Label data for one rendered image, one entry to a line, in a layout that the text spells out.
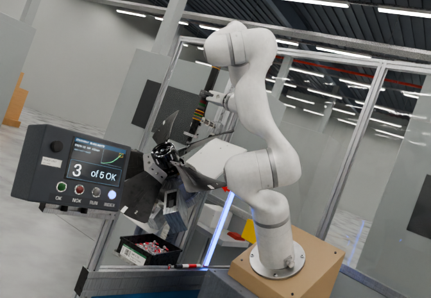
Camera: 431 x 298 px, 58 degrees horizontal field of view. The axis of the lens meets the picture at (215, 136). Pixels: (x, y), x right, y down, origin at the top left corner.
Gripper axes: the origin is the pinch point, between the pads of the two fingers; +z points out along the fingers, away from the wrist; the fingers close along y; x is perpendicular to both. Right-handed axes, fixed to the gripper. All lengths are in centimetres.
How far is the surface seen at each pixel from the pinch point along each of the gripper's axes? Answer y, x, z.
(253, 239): 21, -53, -38
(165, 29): 330, 148, 529
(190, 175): -4.7, -36.2, -13.3
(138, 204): -16, -56, -2
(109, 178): -63, -37, -42
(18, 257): 15, -154, 146
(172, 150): -4.1, -29.7, 4.1
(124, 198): -21, -55, 3
